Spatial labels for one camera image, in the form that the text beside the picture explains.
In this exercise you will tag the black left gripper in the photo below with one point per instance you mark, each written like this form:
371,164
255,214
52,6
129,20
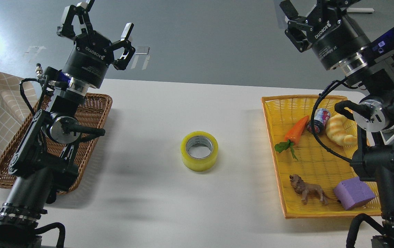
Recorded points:
86,63

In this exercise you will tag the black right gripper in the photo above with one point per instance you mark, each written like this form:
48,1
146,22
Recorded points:
335,36

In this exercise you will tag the yellow tape roll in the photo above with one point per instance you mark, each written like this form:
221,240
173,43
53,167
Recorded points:
199,151

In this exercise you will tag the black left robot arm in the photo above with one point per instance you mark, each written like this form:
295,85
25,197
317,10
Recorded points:
43,163

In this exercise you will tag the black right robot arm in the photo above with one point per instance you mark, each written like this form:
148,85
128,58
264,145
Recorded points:
373,161

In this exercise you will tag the white metal stand base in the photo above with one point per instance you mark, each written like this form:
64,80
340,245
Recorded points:
360,10

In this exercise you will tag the brown wicker basket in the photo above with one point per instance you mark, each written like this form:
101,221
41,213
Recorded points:
91,114

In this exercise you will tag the small soda can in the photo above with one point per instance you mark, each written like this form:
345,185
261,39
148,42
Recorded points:
320,119

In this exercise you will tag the yellow toy croissant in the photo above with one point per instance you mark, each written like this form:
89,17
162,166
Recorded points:
335,131

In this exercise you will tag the orange toy carrot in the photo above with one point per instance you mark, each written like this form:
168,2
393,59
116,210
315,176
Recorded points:
292,137

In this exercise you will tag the yellow woven basket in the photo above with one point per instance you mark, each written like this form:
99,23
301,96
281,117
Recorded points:
313,163

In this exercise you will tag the brown toy lion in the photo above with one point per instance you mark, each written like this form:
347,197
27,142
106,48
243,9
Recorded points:
304,189

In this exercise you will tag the purple foam block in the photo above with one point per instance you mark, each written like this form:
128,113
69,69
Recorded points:
353,193

